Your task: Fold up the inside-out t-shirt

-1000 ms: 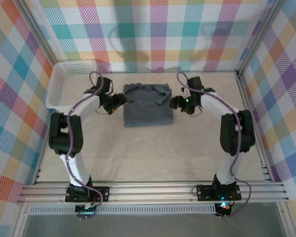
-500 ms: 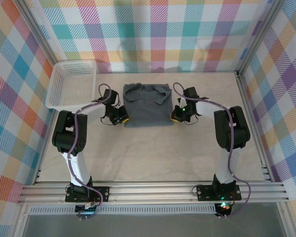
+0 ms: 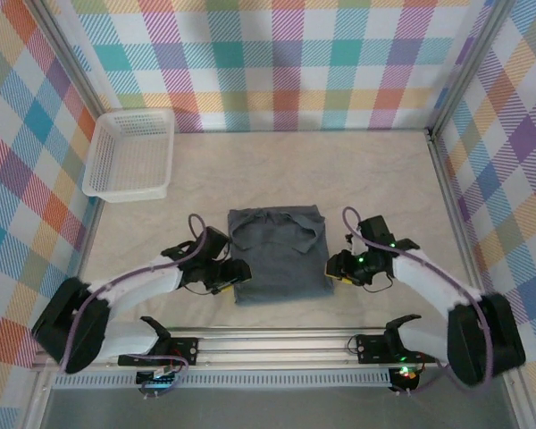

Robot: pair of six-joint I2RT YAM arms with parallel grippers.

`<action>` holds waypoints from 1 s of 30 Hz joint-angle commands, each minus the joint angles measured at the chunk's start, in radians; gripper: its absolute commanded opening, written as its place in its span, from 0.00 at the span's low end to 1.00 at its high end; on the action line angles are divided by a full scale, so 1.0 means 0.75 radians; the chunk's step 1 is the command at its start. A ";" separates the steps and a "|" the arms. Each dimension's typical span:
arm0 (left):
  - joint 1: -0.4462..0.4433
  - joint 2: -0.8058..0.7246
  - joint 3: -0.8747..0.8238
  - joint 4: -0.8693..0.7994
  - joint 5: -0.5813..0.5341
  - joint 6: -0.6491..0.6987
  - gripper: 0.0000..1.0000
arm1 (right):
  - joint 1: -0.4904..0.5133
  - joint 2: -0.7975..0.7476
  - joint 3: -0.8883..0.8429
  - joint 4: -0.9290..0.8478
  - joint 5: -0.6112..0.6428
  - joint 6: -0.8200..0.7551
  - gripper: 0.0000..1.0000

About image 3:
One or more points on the grey t-shirt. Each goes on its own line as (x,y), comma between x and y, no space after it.
(281,268)

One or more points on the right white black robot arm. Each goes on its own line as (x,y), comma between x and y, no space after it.
(429,286)

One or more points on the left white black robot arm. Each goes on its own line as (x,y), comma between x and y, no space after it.
(134,286)

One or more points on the white perforated plastic basket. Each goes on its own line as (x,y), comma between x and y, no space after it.
(125,152)

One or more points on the plaid backdrop cloth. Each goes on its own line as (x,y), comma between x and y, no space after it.
(272,58)
(13,156)
(518,156)

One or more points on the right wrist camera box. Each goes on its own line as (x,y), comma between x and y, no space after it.
(354,237)

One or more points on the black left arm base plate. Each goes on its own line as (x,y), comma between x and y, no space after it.
(187,350)

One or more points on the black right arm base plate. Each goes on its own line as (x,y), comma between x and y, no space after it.
(371,348)

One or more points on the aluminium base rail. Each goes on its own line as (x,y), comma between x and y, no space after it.
(272,348)

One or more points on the aluminium frame post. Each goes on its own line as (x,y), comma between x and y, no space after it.
(469,67)
(67,58)

